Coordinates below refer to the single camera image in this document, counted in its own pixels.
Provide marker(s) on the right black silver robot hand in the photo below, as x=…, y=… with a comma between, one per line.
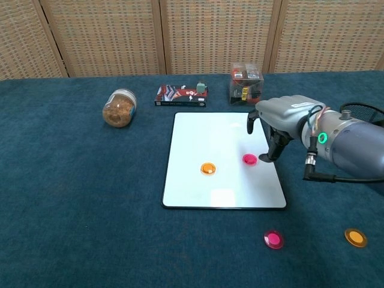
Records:
x=285, y=117

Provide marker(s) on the pink token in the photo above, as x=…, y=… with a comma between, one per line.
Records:
x=249, y=159
x=273, y=239

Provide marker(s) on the orange token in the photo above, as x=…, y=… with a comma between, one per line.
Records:
x=355, y=237
x=208, y=168

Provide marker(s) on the white magnetic board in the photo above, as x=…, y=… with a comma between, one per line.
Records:
x=210, y=135

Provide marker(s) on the clear plastic box red contents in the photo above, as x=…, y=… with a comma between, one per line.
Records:
x=244, y=87

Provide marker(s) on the black mesh pen holder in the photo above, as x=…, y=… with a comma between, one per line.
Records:
x=373, y=112

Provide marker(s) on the small green block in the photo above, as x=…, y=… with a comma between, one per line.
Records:
x=201, y=87

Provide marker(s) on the black red card box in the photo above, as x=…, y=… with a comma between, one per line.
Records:
x=177, y=96

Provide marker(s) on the woven rattan folding screen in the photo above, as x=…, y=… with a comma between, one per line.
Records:
x=210, y=36

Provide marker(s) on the clear jar with brown contents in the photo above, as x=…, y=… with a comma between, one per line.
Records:
x=118, y=109

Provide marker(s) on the blue carpet table mat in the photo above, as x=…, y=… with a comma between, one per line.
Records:
x=75, y=195

